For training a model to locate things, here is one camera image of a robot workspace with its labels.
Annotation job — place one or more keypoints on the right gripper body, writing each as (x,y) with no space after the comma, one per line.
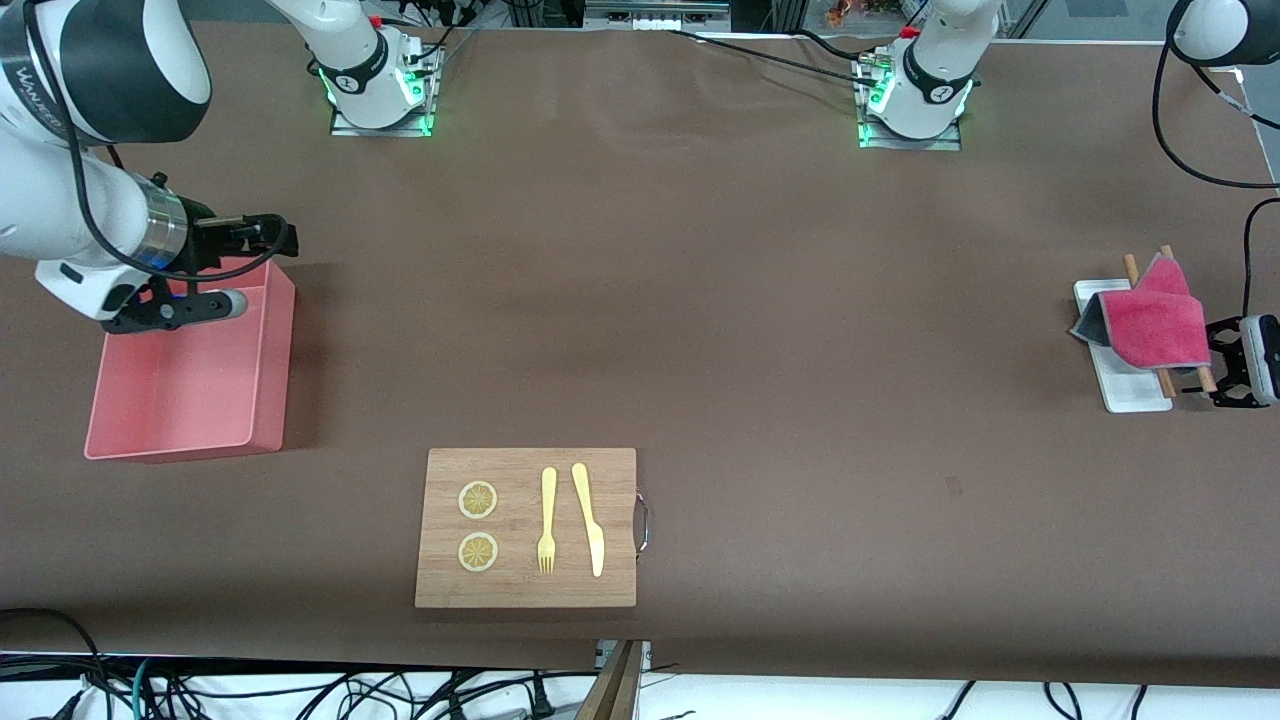
(204,243)

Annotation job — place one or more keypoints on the pink and grey cloth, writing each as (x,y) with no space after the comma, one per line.
(1155,325)

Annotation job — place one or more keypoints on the wooden rod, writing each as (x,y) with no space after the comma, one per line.
(1131,268)
(1206,380)

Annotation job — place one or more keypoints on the white rectangular tray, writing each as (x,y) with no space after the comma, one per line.
(1135,390)

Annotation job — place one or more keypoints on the pink plastic bin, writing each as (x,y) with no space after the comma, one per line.
(180,390)

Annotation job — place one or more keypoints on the lemon slice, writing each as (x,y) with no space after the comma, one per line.
(478,552)
(478,500)

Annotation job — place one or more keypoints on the yellow plastic fork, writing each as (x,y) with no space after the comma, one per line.
(548,500)

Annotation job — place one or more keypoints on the yellow plastic knife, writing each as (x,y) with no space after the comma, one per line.
(590,520)

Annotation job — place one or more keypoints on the wooden cutting board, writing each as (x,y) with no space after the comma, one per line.
(530,590)

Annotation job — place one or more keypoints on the grey power strip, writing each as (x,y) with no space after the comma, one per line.
(655,15)

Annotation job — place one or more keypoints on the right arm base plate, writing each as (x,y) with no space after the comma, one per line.
(345,130)

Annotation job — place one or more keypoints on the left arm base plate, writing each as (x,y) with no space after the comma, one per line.
(940,143)

